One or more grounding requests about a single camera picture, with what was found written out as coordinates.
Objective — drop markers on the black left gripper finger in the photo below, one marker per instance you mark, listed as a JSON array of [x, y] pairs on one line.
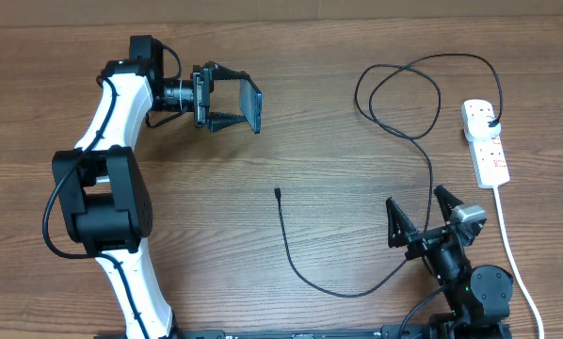
[[219, 72], [219, 120]]

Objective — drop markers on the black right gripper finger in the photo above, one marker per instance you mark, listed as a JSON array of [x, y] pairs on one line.
[[400, 227], [447, 201]]

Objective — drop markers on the blue Galaxy smartphone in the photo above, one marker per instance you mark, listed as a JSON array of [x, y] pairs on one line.
[[250, 100]]

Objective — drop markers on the white charger plug adapter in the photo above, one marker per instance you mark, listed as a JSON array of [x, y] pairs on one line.
[[477, 126]]

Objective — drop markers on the white power strip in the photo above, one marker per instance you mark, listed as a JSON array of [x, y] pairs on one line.
[[488, 156]]

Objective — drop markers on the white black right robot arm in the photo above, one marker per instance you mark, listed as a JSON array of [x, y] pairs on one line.
[[478, 297]]

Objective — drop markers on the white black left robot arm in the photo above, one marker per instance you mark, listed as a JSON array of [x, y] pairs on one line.
[[104, 201]]

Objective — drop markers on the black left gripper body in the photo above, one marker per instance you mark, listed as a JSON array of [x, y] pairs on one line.
[[201, 94]]

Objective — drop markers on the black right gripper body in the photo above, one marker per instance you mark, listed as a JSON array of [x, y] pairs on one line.
[[425, 243]]

